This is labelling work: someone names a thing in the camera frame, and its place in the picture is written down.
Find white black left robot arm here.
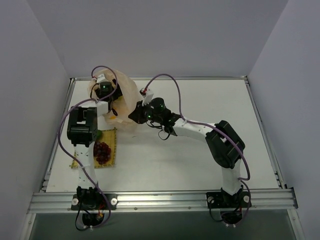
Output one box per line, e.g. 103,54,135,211
67,81,119,190

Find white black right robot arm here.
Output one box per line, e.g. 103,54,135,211
128,97,245,196

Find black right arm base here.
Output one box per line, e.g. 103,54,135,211
206,189,252,228

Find front aluminium mounting rail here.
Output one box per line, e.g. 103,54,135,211
28,189,298,214

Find yellow woven placemat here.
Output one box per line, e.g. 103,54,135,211
69,126,119,170

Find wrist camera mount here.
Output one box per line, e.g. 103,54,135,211
93,73,108,84
139,88,154,106

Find dark red fake grapes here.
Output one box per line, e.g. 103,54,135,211
93,141,112,165

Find banana print plastic bag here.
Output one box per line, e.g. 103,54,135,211
93,68,142,132

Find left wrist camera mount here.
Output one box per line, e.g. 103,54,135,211
93,73,108,84

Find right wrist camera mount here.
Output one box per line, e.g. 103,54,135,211
139,88,154,106

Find green fake fruit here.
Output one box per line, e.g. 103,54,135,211
96,130,103,139

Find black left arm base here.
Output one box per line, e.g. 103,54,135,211
70,193,118,232

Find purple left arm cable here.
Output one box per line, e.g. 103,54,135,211
57,65,120,229

